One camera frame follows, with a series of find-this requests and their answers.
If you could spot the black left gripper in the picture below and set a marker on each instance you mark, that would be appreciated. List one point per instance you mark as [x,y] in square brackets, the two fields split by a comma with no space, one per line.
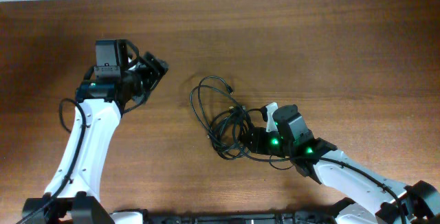
[151,69]

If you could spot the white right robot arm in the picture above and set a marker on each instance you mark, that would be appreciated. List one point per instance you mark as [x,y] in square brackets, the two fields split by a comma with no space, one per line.
[370,197]

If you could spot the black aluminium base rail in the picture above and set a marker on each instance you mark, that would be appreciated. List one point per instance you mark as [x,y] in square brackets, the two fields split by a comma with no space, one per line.
[223,217]

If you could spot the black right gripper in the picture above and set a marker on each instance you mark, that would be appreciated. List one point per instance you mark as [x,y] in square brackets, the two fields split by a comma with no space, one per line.
[257,144]

